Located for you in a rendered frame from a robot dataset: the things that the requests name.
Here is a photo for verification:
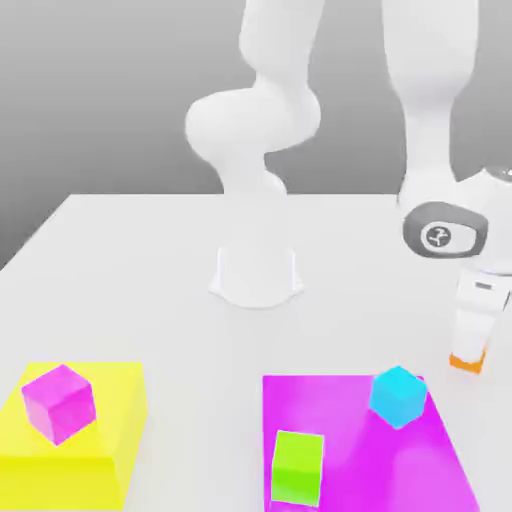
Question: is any large yellow box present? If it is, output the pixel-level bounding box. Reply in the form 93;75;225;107
0;361;150;512

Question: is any small orange cube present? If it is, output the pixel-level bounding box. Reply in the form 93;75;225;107
448;350;489;376

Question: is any small cyan cube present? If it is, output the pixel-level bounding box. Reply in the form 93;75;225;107
368;365;429;432

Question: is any small green cube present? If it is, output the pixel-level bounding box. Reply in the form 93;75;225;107
270;429;326;509

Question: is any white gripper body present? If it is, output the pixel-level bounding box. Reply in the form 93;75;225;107
450;306;497;360

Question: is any large magenta box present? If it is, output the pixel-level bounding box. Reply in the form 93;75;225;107
261;373;482;512

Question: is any small magenta cube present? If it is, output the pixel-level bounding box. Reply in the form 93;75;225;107
20;363;98;448

